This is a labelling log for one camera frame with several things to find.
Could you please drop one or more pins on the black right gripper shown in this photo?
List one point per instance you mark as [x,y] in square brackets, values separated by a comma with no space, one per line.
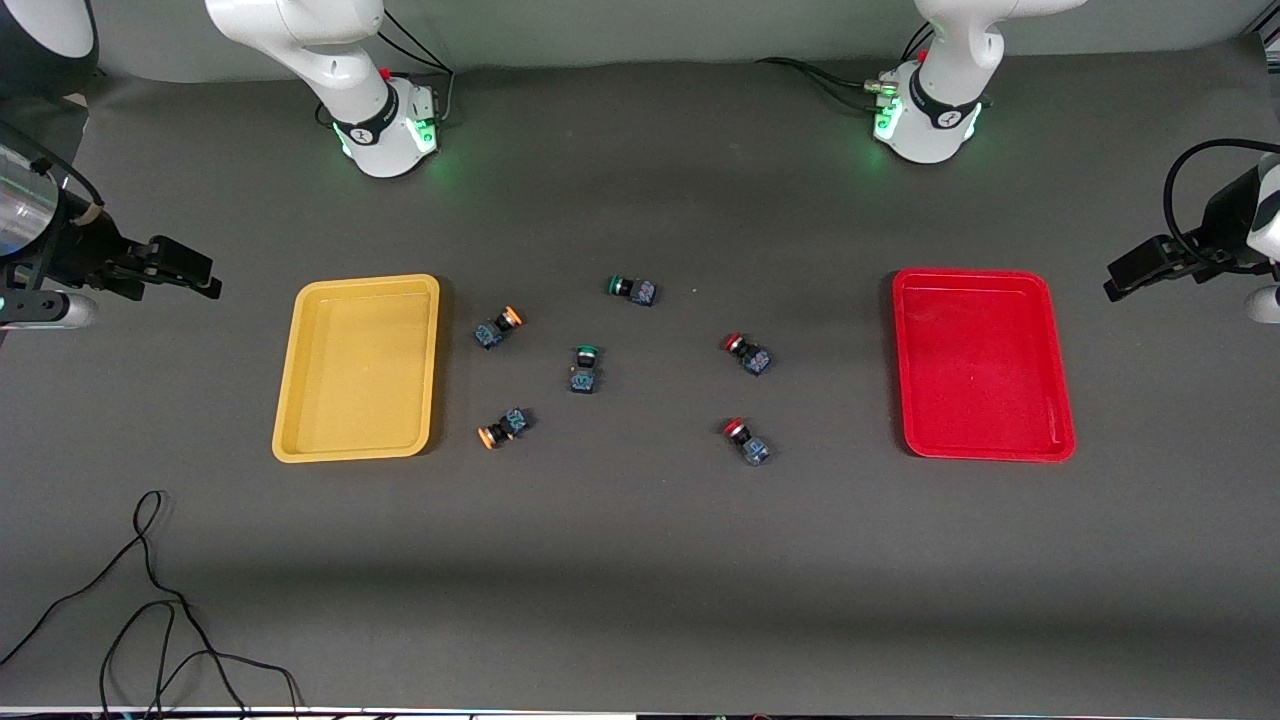
[72,252]

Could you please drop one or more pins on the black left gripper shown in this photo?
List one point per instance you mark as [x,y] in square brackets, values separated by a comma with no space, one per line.
[1218,222]

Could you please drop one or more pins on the yellow push button switch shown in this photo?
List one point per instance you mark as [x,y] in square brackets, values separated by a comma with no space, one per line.
[490,335]
[510,423]

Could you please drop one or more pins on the red push button switch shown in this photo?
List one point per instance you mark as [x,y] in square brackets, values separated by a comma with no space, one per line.
[752,358]
[752,450]

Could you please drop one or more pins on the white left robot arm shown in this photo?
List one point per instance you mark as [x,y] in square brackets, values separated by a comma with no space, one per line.
[950,60]

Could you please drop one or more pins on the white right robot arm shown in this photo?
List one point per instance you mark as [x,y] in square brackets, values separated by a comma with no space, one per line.
[340,50]

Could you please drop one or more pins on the red plastic tray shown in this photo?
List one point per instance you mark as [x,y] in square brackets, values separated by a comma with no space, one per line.
[980,365]

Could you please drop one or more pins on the yellow plastic tray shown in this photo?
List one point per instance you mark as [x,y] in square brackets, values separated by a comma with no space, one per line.
[355,370]

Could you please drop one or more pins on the green push button switch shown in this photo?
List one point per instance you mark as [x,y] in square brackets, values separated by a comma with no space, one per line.
[640,293]
[584,378]

